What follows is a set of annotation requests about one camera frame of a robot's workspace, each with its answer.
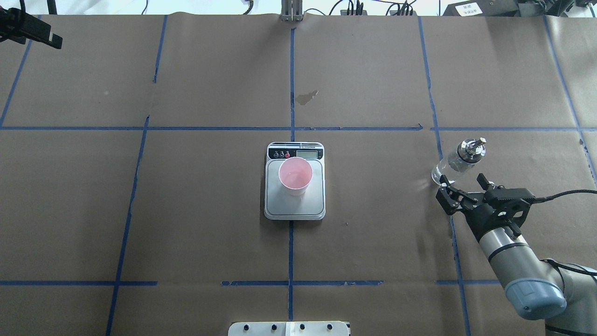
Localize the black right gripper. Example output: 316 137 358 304
436 174 536 242

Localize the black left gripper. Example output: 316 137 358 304
0 7 62 49

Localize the clear glass sauce bottle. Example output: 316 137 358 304
431 137 487 185

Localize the pink plastic cup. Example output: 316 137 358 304
278 157 313 196

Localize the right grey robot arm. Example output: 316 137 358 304
436 174 597 336

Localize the silver digital kitchen scale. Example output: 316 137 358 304
263 142 326 221

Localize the black box with label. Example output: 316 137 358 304
442 0 520 17

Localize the aluminium frame post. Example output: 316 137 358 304
280 0 304 22

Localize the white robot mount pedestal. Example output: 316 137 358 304
228 321 351 336

